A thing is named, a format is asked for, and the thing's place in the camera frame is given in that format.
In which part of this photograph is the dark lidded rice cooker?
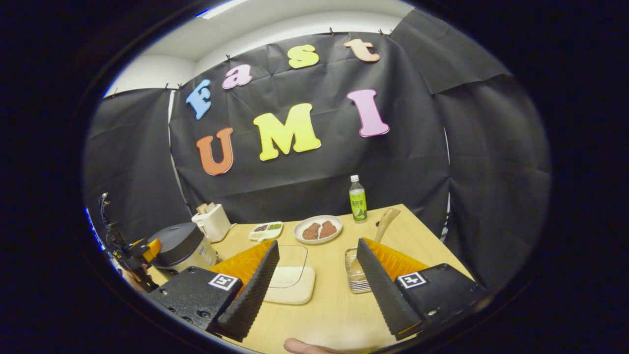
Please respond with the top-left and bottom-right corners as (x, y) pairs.
(146, 222), (219, 276)

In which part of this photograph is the black backdrop cloth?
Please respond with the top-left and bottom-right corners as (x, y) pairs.
(84, 10), (551, 291)

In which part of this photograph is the green label drink bottle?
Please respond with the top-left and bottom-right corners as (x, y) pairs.
(349, 175), (368, 222)

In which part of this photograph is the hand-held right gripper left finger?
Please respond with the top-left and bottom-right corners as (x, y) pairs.
(146, 239), (281, 343)

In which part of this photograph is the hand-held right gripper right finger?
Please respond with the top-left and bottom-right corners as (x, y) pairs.
(356, 237), (488, 341)

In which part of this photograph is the wooden spoon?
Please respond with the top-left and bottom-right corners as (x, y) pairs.
(374, 207), (401, 245)

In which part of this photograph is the white round plate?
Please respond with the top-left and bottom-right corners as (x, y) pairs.
(293, 215), (343, 245)

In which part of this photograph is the small divided condiment dish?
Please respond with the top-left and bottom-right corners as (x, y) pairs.
(248, 221), (284, 241)

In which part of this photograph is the metal wire chopstick holder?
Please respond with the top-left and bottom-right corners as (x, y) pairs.
(344, 247), (374, 294)

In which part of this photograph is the white toaster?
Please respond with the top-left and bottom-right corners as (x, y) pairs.
(192, 203), (231, 243)

